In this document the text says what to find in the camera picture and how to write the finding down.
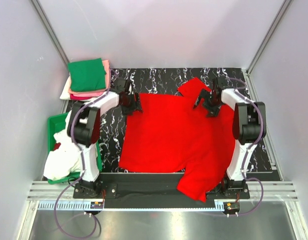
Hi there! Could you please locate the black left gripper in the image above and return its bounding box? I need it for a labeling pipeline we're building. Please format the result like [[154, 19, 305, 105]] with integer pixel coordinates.
[[121, 92, 143, 116]]

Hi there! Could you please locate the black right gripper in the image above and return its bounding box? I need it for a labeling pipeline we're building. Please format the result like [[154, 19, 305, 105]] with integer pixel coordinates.
[[192, 88, 222, 118]]

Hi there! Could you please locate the red t-shirt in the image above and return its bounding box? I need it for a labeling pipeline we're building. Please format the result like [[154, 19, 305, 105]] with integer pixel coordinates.
[[118, 78, 235, 202]]

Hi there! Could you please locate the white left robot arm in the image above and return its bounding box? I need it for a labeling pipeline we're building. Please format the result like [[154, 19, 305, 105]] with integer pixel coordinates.
[[67, 78, 143, 198]]

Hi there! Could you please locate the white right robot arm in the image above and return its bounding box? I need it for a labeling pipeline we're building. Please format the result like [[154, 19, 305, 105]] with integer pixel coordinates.
[[193, 77, 267, 198]]

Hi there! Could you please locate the folded salmon pink t-shirt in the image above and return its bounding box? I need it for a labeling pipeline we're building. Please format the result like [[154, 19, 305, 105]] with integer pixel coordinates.
[[68, 59, 111, 95]]

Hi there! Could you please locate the folded green t-shirt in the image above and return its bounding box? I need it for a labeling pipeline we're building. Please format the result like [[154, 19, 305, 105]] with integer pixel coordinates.
[[67, 57, 107, 92]]

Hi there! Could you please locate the folded magenta t-shirt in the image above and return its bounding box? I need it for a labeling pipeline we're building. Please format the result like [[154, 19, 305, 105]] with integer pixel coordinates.
[[69, 92, 103, 101]]

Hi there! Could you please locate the folded white t-shirt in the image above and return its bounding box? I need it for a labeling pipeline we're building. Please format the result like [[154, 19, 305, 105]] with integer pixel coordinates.
[[59, 77, 105, 100]]

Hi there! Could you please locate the green plastic bin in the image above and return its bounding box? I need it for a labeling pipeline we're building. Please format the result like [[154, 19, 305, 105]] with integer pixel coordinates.
[[47, 112, 103, 185]]

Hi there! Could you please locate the dark red garment in bin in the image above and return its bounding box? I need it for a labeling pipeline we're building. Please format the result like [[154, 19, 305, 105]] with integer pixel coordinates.
[[53, 142, 61, 151]]

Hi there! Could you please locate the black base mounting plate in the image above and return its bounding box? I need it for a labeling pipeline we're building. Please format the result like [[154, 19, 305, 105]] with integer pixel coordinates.
[[73, 173, 250, 211]]

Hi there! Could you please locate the crumpled white t-shirt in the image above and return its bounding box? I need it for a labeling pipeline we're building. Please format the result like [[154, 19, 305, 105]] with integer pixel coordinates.
[[42, 111, 84, 181]]

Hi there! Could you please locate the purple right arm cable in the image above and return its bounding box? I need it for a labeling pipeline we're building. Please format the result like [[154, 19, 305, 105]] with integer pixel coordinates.
[[228, 77, 264, 217]]

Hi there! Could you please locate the aluminium frame rail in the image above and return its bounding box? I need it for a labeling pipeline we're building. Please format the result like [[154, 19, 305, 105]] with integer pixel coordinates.
[[27, 181, 298, 212]]

